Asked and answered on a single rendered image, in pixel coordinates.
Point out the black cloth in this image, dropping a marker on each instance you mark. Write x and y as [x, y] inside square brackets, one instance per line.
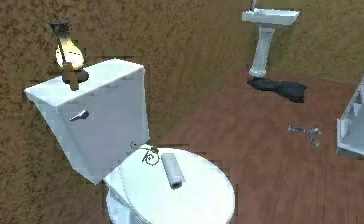
[283, 88]

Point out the grey metal tap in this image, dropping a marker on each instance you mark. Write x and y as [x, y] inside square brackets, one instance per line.
[306, 131]

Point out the grey paper roll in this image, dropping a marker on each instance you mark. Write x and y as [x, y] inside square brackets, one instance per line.
[172, 170]

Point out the white pedestal sink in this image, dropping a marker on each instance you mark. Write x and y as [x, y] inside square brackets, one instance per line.
[264, 40]

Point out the grey flush lever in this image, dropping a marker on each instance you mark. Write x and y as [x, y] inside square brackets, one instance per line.
[79, 115]

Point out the white toilet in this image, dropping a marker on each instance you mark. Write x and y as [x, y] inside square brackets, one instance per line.
[110, 120]

